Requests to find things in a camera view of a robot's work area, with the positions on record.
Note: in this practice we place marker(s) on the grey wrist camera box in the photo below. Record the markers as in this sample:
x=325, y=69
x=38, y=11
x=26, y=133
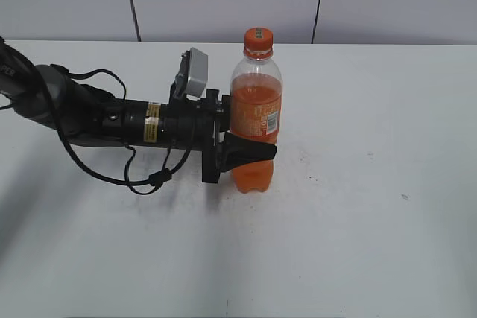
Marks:
x=192, y=76

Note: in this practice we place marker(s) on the orange bottle cap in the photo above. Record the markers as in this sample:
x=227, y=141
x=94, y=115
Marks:
x=258, y=40

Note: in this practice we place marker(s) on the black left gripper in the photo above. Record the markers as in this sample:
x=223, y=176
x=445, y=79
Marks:
x=196, y=125

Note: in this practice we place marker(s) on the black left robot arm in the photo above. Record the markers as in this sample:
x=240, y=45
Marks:
x=80, y=114

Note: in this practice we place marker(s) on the orange drink plastic bottle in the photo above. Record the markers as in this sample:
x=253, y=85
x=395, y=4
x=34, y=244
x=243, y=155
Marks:
x=256, y=98

